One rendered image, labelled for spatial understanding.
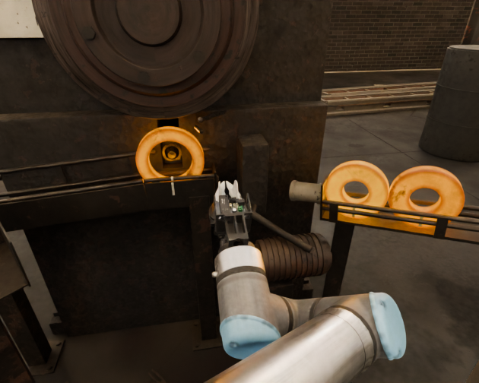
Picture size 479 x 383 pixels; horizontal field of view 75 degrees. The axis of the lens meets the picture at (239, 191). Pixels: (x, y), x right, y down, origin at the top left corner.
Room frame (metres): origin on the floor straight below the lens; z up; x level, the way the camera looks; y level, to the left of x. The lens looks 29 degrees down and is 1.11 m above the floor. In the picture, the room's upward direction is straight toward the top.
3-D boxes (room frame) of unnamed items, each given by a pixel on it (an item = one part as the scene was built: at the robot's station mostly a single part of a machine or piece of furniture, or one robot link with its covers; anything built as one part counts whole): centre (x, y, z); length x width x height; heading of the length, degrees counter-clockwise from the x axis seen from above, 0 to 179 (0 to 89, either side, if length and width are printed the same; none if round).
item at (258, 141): (0.86, -0.04, 0.68); 0.11 x 0.08 x 0.24; 10
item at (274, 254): (0.73, -0.16, 0.27); 0.22 x 0.13 x 0.53; 100
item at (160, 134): (0.82, 0.19, 0.75); 0.18 x 0.03 x 0.18; 98
